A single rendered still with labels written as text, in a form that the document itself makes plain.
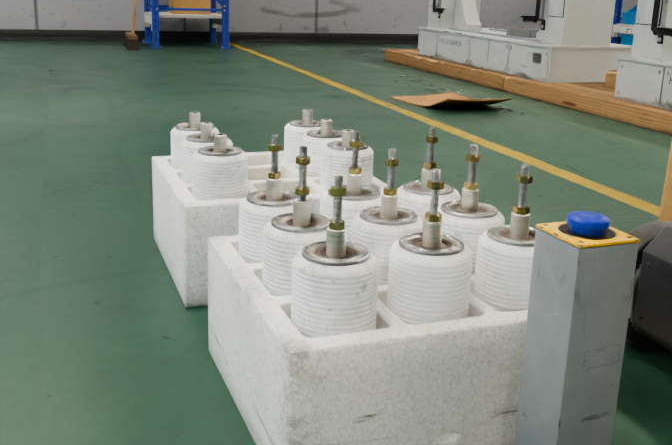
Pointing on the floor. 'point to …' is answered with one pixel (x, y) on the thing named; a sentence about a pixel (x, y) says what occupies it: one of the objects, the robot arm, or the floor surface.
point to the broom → (134, 10)
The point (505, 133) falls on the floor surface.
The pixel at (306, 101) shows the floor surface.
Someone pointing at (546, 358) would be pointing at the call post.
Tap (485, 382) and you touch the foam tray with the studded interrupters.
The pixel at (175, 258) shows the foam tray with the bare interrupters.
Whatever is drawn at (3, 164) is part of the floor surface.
